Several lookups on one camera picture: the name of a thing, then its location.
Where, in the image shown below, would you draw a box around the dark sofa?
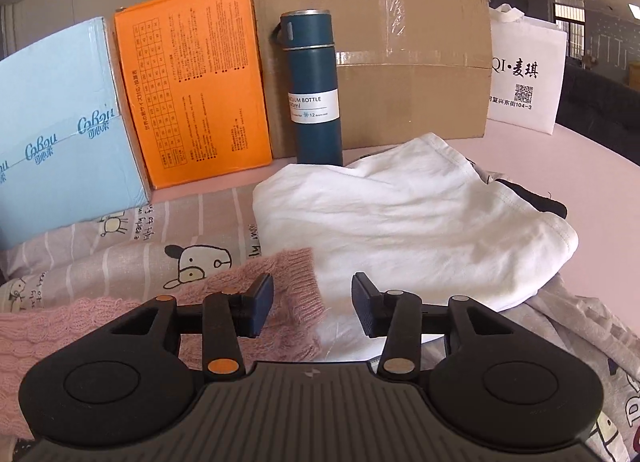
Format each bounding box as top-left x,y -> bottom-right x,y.
555,60 -> 640,169

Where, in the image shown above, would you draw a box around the white t-shirt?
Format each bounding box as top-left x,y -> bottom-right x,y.
252,133 -> 580,364

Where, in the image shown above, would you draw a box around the pink knit sweater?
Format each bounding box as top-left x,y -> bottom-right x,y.
0,247 -> 331,444

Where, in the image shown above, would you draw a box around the black cloth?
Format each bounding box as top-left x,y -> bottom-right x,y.
494,179 -> 569,221

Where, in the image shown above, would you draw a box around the brown cardboard box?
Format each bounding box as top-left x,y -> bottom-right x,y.
249,0 -> 494,161

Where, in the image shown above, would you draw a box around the large light blue carton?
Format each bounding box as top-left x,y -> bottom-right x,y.
0,16 -> 152,249

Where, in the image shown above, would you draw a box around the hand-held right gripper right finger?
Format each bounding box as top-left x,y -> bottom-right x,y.
351,272 -> 522,384

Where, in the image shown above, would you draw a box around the dark blue vacuum bottle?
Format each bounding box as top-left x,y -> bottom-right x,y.
271,8 -> 345,168

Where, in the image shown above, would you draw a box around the cartoon printed striped bedsheet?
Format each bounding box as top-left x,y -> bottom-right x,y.
0,187 -> 640,462

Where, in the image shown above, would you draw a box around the orange carton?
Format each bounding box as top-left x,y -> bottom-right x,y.
113,0 -> 274,191

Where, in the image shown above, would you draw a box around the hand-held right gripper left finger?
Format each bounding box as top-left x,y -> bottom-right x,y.
107,273 -> 275,384

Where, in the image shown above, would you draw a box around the white tote bag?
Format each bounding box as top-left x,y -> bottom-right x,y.
487,4 -> 569,137

